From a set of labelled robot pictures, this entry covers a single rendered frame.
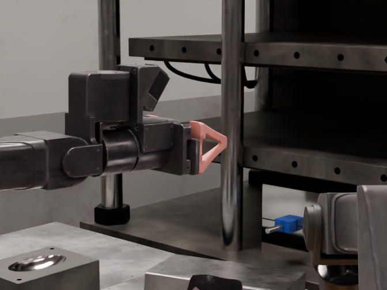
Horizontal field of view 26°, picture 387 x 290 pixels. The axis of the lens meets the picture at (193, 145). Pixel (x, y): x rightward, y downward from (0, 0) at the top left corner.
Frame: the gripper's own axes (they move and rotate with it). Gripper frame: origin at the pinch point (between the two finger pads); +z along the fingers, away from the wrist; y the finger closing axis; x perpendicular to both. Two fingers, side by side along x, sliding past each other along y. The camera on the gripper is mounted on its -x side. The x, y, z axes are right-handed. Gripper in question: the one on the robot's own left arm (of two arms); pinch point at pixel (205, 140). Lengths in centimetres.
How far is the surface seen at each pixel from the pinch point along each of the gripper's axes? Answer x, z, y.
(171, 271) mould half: 28.1, 17.5, 24.6
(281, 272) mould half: 27.7, 31.0, 10.7
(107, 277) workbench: 39, 28, 56
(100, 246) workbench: 39, 42, 75
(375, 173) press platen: 15, 70, 18
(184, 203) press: 39, 92, 98
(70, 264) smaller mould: 32, 15, 51
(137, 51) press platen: -8, 66, 90
